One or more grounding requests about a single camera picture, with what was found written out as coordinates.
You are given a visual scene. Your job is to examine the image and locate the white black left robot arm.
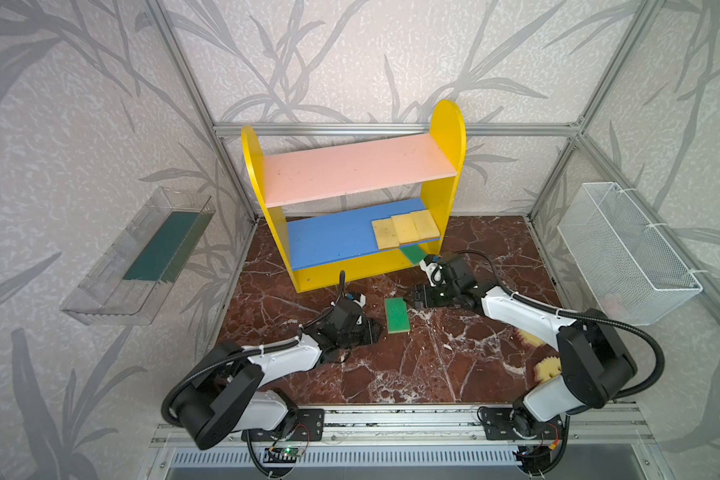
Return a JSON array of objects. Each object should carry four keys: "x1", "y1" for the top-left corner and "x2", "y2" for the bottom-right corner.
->
[{"x1": 160, "y1": 295, "x2": 383, "y2": 450}]

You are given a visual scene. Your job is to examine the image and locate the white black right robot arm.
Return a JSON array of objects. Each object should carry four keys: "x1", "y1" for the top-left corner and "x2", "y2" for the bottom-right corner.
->
[{"x1": 406, "y1": 252, "x2": 666, "y2": 439}]

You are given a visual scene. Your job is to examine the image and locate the yellow pink blue wooden shelf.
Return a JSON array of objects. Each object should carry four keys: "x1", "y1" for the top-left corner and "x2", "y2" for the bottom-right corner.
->
[{"x1": 240, "y1": 100, "x2": 467, "y2": 293}]

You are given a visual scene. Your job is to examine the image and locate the yellow smiley face sponge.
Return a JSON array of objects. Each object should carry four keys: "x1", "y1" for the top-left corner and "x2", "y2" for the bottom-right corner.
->
[{"x1": 534, "y1": 357, "x2": 562, "y2": 384}]

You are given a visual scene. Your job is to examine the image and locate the pink item in basket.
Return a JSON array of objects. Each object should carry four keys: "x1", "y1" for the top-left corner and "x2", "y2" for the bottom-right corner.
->
[{"x1": 600, "y1": 294, "x2": 629, "y2": 321}]

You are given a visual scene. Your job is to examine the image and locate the green scouring pad in bin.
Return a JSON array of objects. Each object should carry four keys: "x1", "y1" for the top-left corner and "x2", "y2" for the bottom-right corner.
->
[{"x1": 123, "y1": 211, "x2": 213, "y2": 283}]

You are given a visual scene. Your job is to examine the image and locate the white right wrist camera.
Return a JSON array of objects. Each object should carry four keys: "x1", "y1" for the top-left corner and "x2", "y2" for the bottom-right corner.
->
[{"x1": 419, "y1": 254, "x2": 443, "y2": 287}]

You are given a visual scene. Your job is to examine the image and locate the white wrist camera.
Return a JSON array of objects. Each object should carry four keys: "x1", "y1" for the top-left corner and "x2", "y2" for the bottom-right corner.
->
[
  {"x1": 344, "y1": 292, "x2": 366, "y2": 308},
  {"x1": 419, "y1": 254, "x2": 443, "y2": 287}
]

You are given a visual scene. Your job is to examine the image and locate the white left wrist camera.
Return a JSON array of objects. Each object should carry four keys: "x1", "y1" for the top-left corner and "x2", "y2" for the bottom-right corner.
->
[{"x1": 344, "y1": 292, "x2": 366, "y2": 308}]

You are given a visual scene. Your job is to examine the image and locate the aluminium frame profiles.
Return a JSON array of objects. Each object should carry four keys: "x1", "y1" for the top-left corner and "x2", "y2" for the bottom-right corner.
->
[{"x1": 143, "y1": 0, "x2": 720, "y2": 409}]

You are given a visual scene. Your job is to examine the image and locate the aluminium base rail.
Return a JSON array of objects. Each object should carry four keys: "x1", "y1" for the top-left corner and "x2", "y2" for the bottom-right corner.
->
[{"x1": 149, "y1": 403, "x2": 655, "y2": 469}]

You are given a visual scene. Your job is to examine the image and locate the white wire mesh basket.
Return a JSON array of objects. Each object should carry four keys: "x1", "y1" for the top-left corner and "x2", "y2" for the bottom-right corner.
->
[{"x1": 558, "y1": 182, "x2": 703, "y2": 326}]

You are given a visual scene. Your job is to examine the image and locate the clear plastic wall bin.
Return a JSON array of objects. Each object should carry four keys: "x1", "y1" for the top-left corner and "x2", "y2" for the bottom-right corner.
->
[{"x1": 61, "y1": 187, "x2": 216, "y2": 326}]

